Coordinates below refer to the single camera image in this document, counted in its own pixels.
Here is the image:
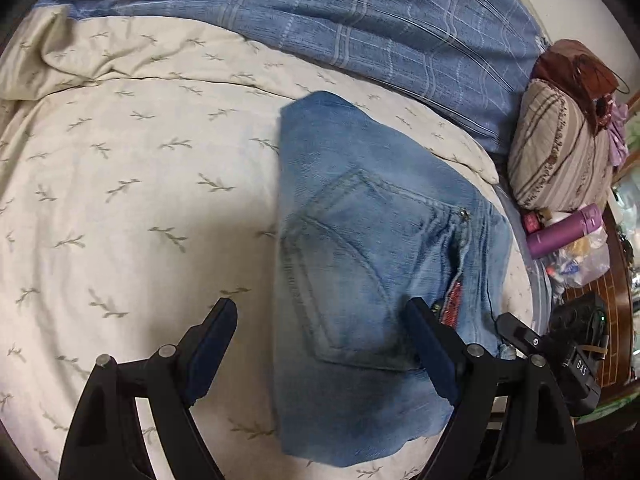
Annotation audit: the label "wooden sofa armrest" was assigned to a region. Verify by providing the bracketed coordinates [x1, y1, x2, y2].
[562, 200, 638, 401]

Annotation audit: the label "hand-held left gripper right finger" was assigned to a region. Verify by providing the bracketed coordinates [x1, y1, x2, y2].
[405, 297, 586, 480]

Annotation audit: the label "brown bag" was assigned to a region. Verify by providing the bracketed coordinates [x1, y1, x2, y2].
[531, 39, 621, 133]

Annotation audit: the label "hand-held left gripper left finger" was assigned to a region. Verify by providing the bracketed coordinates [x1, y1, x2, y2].
[57, 297, 238, 480]

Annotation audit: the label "grey-blue seat sheet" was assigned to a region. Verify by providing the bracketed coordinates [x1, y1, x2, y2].
[492, 182, 553, 331]

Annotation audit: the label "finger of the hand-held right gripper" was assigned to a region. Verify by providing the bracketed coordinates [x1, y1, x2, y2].
[495, 312, 543, 358]

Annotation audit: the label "clear plastic bag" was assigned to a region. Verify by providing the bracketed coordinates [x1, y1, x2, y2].
[547, 230, 612, 291]

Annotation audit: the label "purple thermos bottle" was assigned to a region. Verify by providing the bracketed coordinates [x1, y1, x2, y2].
[526, 204, 604, 260]

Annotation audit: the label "blue denim pants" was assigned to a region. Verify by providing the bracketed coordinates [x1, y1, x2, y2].
[274, 91, 516, 466]

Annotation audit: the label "purple cloth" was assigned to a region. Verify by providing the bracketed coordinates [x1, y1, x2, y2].
[602, 100, 631, 168]

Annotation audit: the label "cream leaf-print blanket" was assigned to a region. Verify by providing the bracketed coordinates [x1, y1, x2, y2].
[0, 5, 536, 480]

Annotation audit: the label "striped beige cushion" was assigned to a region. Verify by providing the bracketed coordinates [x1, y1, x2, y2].
[507, 77, 618, 212]

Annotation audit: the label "blue plaid sheet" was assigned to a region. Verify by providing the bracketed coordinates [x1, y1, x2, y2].
[30, 0, 548, 156]

